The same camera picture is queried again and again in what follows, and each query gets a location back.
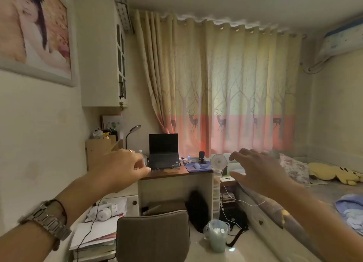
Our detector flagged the person's left hand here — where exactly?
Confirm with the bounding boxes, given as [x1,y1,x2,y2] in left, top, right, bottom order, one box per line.
[88,149,151,194]

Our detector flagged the person's right hand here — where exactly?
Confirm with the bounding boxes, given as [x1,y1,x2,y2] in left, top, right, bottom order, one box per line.
[228,148,302,197]

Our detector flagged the person's right forearm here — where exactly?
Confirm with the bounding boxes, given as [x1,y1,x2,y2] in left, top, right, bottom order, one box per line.
[279,182,363,262]

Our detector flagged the person's left forearm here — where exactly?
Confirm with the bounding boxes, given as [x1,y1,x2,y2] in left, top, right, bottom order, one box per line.
[0,168,98,262]

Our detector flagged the small bedside shelf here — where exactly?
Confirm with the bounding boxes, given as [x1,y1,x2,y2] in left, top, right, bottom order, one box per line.
[220,175,239,206]

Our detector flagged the white desk fan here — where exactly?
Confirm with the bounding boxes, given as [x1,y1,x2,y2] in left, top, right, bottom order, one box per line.
[210,154,228,178]

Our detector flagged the clear plastic drawer tower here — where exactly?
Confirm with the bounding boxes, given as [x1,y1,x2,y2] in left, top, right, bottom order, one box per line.
[212,174,222,220]

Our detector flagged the black laptop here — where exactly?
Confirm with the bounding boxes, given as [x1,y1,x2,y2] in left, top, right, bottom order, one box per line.
[148,133,182,169]

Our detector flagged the white and wood desk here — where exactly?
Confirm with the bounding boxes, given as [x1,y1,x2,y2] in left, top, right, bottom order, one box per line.
[137,156,214,217]

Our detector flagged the blue mouse pad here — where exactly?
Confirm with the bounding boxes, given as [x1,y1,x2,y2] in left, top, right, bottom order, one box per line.
[183,160,213,173]

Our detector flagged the black floor bag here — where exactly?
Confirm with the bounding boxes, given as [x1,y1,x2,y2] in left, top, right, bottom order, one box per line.
[220,206,250,232]

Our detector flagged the grey desk lamp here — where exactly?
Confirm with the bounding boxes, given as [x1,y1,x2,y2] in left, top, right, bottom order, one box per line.
[125,125,142,150]

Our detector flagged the wooden desk shelf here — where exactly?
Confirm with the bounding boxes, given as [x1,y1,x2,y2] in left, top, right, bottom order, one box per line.
[85,135,124,169]

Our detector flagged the black backpack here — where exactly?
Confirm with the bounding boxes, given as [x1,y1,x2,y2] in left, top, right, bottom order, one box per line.
[187,190,210,226]

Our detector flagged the floral pillow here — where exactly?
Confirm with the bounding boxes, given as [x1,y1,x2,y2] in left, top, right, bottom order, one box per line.
[279,153,311,186]

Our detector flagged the white headphones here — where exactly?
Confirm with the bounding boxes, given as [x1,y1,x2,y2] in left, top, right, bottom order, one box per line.
[90,206,113,222]

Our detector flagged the white picture card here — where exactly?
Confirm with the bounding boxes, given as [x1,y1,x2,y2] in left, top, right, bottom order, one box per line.
[101,115,125,140]

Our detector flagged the pale green trash bin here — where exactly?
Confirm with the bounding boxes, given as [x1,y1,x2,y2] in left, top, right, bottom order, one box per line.
[203,219,230,254]

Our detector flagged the grey brown chair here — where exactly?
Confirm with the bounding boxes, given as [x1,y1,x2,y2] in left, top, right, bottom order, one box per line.
[116,210,191,262]

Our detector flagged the deer print curtain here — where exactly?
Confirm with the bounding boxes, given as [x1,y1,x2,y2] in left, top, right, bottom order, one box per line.
[133,10,307,159]

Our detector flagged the stack of papers and books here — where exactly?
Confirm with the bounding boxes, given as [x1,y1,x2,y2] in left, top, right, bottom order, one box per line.
[69,196,129,262]

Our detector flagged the yellow plush toy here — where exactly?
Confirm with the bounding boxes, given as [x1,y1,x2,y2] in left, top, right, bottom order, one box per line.
[307,162,363,187]

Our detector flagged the white air conditioner pipe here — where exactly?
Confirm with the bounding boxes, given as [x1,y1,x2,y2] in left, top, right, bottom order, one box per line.
[302,56,330,74]

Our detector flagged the silver metal wristwatch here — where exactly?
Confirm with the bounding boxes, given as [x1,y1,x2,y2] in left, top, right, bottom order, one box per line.
[18,200,73,251]

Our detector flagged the blue clothing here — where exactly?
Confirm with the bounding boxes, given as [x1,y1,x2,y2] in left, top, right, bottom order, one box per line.
[334,193,363,230]

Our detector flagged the covered air conditioner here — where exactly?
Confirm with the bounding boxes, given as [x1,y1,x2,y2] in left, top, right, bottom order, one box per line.
[316,16,363,61]

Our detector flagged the patterned board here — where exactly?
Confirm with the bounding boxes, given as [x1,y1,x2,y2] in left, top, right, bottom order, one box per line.
[115,0,135,35]

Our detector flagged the framed portrait picture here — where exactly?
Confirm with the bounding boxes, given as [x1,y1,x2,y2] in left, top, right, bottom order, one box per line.
[0,0,78,88]

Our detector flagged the white cable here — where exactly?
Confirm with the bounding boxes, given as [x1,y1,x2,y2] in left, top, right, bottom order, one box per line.
[220,179,268,209]

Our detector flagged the black cable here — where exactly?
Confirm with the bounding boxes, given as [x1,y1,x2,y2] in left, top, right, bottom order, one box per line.
[74,198,103,262]

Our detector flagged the black cord bracelet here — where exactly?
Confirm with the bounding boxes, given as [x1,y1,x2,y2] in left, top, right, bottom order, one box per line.
[52,199,68,226]

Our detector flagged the white wall cabinet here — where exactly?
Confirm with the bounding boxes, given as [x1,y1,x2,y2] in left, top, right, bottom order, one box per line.
[74,0,129,109]

